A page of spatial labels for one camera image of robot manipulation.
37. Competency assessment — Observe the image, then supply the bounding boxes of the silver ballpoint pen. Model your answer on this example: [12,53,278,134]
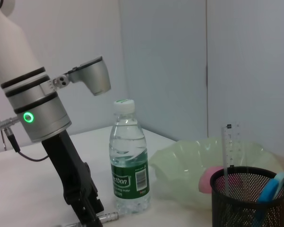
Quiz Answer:
[54,211,121,227]

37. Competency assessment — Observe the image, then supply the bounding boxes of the dark left wrist cable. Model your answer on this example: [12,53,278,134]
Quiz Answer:
[6,129,50,163]

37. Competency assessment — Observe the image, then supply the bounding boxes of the clear green-label water bottle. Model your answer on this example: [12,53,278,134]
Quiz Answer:
[108,98,151,215]

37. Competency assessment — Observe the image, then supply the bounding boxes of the blue scissors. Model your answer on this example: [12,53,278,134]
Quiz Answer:
[252,172,284,227]

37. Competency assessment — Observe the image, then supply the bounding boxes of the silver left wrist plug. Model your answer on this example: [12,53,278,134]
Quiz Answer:
[0,117,20,130]

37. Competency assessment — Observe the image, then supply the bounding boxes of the clear plastic ruler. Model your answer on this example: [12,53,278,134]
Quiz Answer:
[221,122,242,197]

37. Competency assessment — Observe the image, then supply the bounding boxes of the translucent green fruit plate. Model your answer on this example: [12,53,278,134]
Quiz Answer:
[148,136,284,211]

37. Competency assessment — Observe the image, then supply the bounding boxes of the black mesh pen holder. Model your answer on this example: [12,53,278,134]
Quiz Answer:
[209,166,284,227]

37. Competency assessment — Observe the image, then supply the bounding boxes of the pink peach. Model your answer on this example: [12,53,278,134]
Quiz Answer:
[198,165,244,194]

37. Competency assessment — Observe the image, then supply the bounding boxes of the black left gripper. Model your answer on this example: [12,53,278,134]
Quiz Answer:
[41,131,104,227]

